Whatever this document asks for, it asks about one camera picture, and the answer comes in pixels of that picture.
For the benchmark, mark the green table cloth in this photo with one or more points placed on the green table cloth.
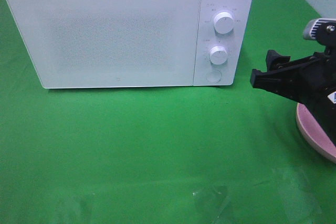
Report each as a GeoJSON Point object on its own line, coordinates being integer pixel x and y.
{"type": "Point", "coordinates": [163, 155]}

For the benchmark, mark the pink round plate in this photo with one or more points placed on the pink round plate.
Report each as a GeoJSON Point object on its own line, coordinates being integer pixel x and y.
{"type": "Point", "coordinates": [313, 133]}

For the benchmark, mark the white round knob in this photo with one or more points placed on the white round knob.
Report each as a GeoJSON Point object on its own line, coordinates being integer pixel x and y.
{"type": "Point", "coordinates": [223, 22]}
{"type": "Point", "coordinates": [218, 55]}

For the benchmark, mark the upper white round knob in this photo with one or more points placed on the upper white round knob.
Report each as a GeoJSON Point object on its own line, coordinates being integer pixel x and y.
{"type": "Point", "coordinates": [223, 22]}

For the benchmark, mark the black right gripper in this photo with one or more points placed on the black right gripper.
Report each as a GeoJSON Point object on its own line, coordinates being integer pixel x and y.
{"type": "Point", "coordinates": [318, 76]}

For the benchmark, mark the white round door button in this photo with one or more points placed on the white round door button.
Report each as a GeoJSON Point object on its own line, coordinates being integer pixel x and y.
{"type": "Point", "coordinates": [214, 76]}

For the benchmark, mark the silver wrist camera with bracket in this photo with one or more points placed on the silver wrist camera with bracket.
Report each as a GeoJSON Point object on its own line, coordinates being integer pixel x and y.
{"type": "Point", "coordinates": [321, 30]}

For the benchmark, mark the lower white round knob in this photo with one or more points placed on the lower white round knob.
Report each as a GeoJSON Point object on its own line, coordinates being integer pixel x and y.
{"type": "Point", "coordinates": [218, 55]}

